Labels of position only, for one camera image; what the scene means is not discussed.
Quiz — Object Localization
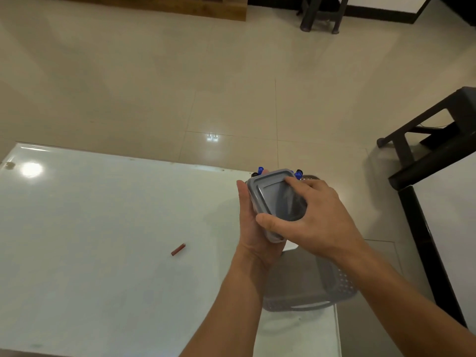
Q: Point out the grey lidded plastic container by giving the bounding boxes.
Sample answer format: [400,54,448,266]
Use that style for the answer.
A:
[245,168,309,244]

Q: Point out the person's right hand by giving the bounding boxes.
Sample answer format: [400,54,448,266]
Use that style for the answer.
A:
[256,176,367,262]

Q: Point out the person's left forearm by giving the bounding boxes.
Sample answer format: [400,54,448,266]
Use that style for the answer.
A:
[178,249,276,357]

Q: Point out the person's left hand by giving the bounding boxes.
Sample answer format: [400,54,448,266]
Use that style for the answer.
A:
[237,180,287,267]

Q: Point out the black bench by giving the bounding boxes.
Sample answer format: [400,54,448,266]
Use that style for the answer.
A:
[376,86,476,171]

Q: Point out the person's right forearm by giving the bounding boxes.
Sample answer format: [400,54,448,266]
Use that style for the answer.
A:
[333,239,476,357]

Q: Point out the black framed white table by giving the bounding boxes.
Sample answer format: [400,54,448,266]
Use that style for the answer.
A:
[388,132,476,328]

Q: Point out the grey plastic basket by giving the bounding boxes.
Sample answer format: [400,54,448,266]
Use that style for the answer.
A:
[262,242,360,313]

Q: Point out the black stool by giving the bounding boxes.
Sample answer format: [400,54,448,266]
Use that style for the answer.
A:
[296,0,351,35]

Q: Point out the brown wooden cabinet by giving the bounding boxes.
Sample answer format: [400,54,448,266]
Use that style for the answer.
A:
[61,0,248,22]

